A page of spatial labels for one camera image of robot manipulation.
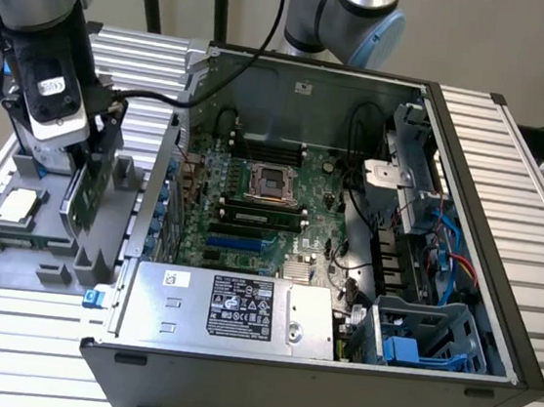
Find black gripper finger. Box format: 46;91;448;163
84;87;131;168

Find green graphics card black shroud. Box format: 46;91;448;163
54;145;117;245

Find grey plastic parts rack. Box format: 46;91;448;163
0;133;150;306

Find silver CPU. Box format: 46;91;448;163
0;185;41;227

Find black expansion slot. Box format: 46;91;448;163
208;221;277;242

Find blue case latch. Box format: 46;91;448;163
81;288;106;312

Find blue expansion slot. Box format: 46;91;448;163
205;233;273;257

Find metal CPU socket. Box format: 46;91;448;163
245;159;306;207

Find silver power supply unit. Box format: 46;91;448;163
114;259;346;364

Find green motherboard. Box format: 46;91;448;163
173;133;357;291

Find small silver heat sink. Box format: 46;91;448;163
280;259;315;286

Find metal drive cage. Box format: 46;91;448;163
355;96;461;239

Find grey open PC case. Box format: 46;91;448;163
72;27;544;407

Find blue empty disk carrier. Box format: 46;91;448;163
379;336;478;378

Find grey plastic disk bay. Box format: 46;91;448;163
347;291;495;379

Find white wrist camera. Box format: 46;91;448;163
16;56;98;147

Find thick black cable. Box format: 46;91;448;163
109;0;286;119

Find black wire loop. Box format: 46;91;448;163
340;99;389;197

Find blue data wire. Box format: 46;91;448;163
420;206;469;307

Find red wire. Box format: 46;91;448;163
443;250;482;290

